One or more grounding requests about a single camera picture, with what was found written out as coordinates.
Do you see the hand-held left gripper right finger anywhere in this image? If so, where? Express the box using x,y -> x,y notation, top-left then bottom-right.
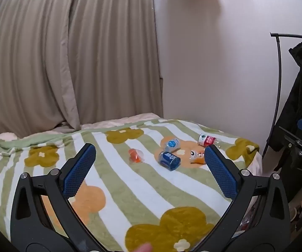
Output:
205,144 -> 291,252

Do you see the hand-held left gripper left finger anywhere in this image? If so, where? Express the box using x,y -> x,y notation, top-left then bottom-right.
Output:
10,143 -> 101,252

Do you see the red and clear clutter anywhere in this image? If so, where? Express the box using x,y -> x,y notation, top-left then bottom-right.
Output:
239,197 -> 262,235

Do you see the white and orange cup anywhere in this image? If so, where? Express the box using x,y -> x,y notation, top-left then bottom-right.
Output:
189,149 -> 206,164

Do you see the beige pleated curtain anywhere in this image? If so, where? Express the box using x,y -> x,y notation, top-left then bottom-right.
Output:
0,0 -> 165,138

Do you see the person's left hand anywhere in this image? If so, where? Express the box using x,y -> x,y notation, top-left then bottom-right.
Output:
135,243 -> 153,252

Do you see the black clothes rack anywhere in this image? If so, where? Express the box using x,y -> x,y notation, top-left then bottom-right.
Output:
262,32 -> 302,160

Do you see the red-label plastic bottle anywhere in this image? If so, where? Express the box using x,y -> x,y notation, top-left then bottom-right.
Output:
197,133 -> 222,148

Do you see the dark blue cup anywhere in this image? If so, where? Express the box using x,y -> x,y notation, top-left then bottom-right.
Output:
158,150 -> 181,172

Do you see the floral striped blanket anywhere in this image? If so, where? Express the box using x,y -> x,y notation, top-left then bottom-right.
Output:
0,118 -> 261,252

